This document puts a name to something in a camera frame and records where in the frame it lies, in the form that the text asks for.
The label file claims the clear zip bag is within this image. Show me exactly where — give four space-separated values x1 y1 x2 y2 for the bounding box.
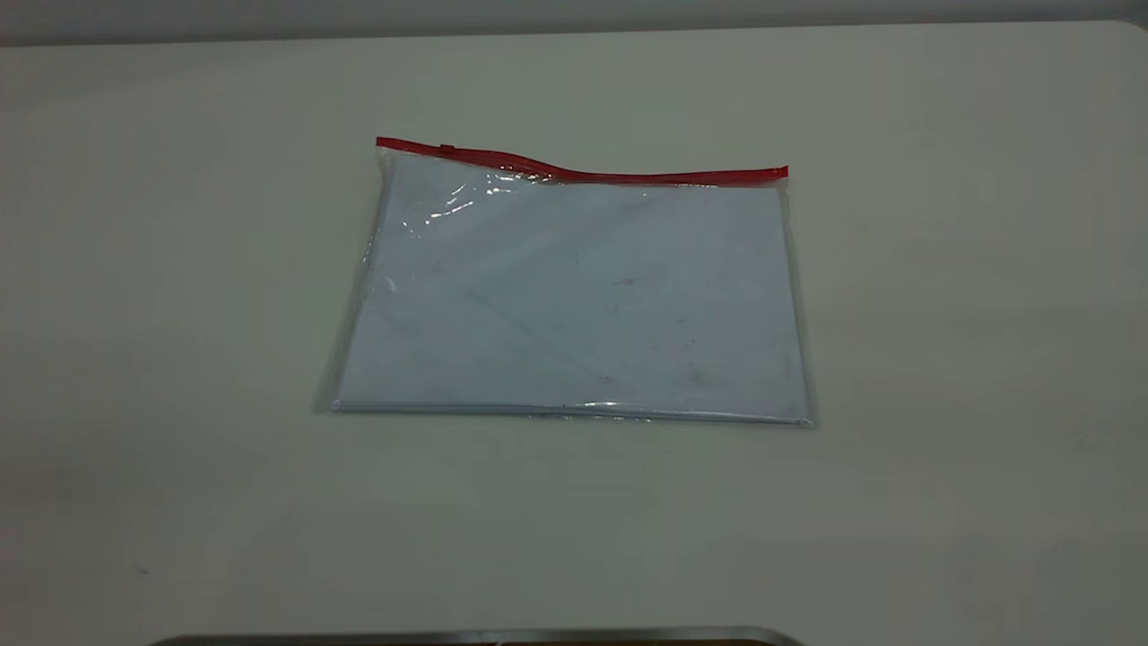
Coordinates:
314 135 817 429

